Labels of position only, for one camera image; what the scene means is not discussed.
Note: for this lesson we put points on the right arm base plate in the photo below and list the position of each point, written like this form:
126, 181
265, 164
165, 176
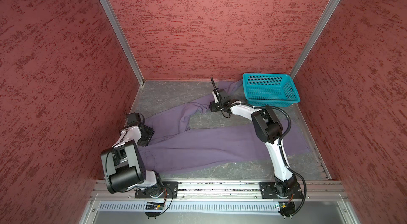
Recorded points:
280, 190

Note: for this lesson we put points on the purple trousers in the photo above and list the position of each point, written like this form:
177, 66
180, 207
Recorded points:
190, 141

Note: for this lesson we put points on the aluminium front rail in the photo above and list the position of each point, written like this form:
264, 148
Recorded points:
252, 190

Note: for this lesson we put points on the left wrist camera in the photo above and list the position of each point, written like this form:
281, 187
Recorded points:
134, 119

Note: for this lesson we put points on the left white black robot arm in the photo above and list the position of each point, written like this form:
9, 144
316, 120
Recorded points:
123, 167

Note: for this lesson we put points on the right connector board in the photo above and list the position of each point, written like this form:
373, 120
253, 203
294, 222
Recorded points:
287, 209

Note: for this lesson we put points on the left connector board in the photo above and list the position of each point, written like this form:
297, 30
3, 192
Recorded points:
155, 206

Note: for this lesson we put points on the connector board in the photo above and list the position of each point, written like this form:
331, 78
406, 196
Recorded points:
155, 206
287, 209

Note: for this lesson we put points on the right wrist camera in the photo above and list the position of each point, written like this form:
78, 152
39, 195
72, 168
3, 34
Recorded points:
221, 96

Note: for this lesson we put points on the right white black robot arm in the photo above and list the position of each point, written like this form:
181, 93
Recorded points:
271, 125

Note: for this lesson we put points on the teal plastic basket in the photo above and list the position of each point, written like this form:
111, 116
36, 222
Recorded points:
270, 89

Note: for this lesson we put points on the aluminium corner post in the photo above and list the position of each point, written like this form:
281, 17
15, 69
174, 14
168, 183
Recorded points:
322, 22
108, 9

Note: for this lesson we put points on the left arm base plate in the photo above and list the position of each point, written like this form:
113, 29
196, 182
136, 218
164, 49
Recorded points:
164, 190

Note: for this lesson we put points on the white slotted cable duct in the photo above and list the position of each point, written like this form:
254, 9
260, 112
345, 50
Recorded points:
193, 206

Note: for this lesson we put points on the right aluminium corner post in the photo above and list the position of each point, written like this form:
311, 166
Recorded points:
322, 22

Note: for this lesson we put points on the left aluminium corner post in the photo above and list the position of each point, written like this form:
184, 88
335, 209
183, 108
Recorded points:
108, 9

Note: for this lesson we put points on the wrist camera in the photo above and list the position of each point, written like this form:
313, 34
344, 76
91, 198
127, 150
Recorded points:
221, 96
134, 119

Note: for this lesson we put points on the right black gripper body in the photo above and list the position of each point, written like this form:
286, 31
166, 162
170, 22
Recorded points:
215, 107

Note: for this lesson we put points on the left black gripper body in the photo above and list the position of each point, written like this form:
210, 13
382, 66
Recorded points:
146, 135

